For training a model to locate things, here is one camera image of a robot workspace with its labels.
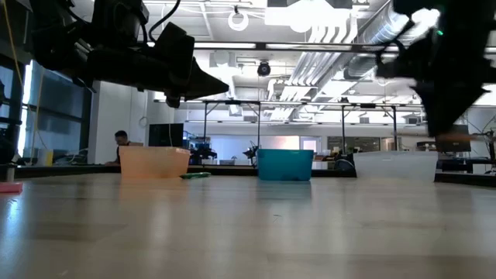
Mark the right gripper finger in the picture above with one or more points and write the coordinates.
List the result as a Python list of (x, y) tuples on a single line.
[(436, 104), (461, 104)]

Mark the clear plastic bin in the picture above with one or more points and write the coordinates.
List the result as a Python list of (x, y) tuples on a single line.
[(395, 166)]

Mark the black gantry frame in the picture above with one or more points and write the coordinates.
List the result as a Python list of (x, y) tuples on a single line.
[(368, 105), (232, 102)]

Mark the pale yellow background container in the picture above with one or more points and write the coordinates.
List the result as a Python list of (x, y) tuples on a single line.
[(45, 159)]

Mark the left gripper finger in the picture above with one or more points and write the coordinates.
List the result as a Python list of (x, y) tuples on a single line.
[(173, 102), (203, 83)]

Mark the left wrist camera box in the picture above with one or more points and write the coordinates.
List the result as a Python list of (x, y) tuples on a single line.
[(174, 42)]

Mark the black aluminium table frame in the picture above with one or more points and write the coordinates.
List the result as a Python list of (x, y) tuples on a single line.
[(224, 169)]

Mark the pink eraser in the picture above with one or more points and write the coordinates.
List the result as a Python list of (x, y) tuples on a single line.
[(11, 188)]

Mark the person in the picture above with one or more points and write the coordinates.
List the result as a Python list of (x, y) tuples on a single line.
[(122, 139)]

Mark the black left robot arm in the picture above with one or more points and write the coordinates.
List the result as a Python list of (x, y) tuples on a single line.
[(58, 38)]

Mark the black hanging dome camera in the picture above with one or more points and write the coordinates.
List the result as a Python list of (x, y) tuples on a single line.
[(264, 69)]

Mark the green pen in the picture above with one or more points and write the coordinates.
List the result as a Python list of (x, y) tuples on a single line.
[(195, 175)]

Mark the black monitor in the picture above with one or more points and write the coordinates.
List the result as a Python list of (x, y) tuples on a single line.
[(453, 146), (166, 135)]

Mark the orange translucent plastic bin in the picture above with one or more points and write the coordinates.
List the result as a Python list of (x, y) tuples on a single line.
[(155, 162)]

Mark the silver ventilation duct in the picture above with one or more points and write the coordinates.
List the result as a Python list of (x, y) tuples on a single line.
[(364, 58)]

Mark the teal plastic bin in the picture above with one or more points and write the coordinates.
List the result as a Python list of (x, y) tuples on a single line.
[(284, 164)]

